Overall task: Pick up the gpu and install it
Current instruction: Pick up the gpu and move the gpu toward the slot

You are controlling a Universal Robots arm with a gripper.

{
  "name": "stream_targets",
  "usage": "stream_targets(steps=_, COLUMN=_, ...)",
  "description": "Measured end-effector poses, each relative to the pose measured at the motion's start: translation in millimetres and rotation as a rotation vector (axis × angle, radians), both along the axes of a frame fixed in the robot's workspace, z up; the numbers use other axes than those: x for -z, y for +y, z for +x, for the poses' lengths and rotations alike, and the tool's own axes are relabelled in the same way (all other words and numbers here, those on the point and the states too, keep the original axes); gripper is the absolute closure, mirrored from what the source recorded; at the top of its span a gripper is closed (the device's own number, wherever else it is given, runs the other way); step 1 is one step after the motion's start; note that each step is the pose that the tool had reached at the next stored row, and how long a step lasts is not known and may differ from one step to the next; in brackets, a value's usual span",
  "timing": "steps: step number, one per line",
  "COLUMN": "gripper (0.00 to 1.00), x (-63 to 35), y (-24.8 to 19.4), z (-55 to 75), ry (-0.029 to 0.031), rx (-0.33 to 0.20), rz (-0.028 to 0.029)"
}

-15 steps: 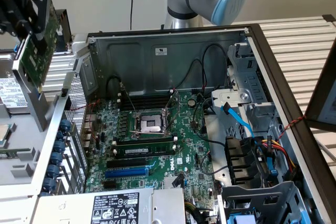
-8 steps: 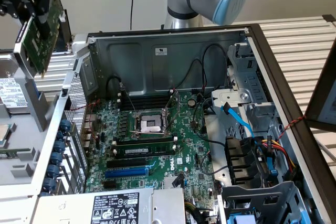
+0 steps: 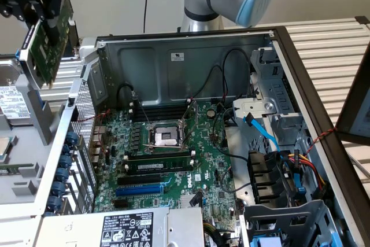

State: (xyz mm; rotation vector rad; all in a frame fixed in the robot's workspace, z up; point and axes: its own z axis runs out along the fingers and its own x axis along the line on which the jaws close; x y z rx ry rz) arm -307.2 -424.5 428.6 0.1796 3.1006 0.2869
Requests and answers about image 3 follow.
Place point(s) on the green graphics card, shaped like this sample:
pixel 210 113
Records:
pixel 40 62

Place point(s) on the silver hard disk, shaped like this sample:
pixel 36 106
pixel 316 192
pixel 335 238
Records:
pixel 13 105

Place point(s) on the open grey PC case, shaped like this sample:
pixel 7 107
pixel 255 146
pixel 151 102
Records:
pixel 144 70

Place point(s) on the grey parts rack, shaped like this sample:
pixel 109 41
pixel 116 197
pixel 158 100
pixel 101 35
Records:
pixel 24 143

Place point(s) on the white label sticker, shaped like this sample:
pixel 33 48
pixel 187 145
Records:
pixel 177 56

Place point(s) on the blue slot clip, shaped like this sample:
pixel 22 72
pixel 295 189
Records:
pixel 55 202
pixel 62 175
pixel 66 149
pixel 65 162
pixel 58 188
pixel 72 138

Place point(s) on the silver CPU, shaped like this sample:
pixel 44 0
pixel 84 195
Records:
pixel 4 150

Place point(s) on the thin metal locking lever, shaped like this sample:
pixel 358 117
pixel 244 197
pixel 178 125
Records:
pixel 141 108

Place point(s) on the CPU socket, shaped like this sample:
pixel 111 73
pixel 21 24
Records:
pixel 164 137

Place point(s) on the metal socket cover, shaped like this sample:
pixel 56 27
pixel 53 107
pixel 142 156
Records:
pixel 193 114

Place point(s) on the coin battery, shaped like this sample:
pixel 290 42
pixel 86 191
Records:
pixel 211 112

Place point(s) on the blue expansion slot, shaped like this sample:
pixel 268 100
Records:
pixel 138 191

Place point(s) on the short black expansion slot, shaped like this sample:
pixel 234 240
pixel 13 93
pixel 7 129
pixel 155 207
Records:
pixel 121 204

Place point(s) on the green Dell motherboard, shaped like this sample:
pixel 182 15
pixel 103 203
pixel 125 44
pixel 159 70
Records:
pixel 202 154

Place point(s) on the grey power supply with label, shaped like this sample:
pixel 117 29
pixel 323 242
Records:
pixel 72 229

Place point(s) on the silver disk bay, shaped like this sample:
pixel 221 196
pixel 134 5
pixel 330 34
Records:
pixel 260 105

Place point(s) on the silver chipset heat sink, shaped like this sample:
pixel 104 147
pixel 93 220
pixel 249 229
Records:
pixel 185 200

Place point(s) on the black fan shroud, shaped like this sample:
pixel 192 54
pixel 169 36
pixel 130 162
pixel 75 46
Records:
pixel 263 171

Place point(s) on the black table corner cap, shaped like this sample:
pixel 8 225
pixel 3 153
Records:
pixel 362 20

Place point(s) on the dark brown framed panel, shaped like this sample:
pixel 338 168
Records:
pixel 345 114

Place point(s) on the blue plastic drive latch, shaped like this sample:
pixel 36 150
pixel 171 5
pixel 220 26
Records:
pixel 266 242

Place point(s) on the grey disk bay cage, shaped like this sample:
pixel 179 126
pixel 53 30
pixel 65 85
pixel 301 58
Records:
pixel 303 212

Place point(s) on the blue disk bracket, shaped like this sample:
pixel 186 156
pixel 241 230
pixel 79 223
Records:
pixel 18 54

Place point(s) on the black intrusion switch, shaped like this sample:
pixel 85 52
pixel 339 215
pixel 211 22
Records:
pixel 75 114

